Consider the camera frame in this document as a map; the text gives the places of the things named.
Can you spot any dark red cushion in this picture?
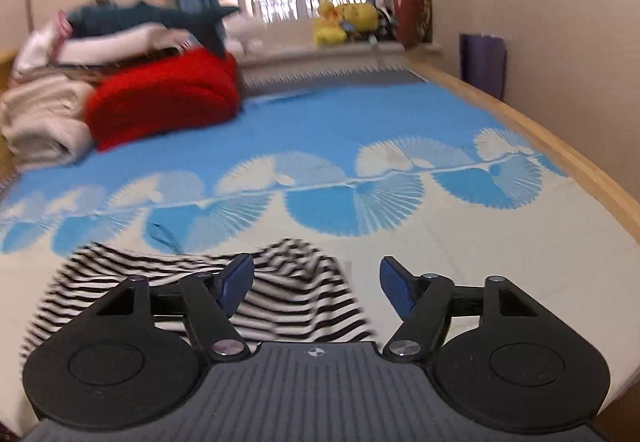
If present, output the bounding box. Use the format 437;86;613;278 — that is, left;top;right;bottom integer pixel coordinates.
394;0;434;49

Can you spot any white plush toy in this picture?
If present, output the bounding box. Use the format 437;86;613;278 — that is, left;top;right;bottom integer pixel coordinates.
225;16;267;54

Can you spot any white window sill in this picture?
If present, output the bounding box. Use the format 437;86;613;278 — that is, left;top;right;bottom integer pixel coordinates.
235;41;443;69

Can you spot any purple box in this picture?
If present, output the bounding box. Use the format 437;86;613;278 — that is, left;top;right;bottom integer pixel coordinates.
459;34;507;101

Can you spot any wooden bed frame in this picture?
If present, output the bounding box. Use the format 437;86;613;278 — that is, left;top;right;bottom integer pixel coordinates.
410;61;640;244

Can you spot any red blanket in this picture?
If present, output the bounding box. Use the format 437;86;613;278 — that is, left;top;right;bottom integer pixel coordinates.
84;47;244;153

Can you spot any black white striped garment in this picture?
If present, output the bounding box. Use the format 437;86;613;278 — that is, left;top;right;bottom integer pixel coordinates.
20;237;377;365

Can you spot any white folded quilt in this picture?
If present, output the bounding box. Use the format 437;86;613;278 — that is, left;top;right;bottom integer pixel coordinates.
14;17;192;74

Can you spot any beige folded blanket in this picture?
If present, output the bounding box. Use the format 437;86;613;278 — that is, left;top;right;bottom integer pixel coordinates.
0;72;97;169

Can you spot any yellow plush toy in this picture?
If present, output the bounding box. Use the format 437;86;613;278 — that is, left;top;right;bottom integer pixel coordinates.
312;0;349;48
336;1;382;34

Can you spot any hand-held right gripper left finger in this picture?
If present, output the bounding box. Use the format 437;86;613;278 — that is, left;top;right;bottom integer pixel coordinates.
94;253;256;364

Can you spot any blue shark plush toy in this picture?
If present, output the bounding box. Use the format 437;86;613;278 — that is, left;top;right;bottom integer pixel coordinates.
64;0;242;59

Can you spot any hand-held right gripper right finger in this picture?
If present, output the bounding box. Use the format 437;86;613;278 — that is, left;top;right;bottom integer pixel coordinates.
379;256;540;365

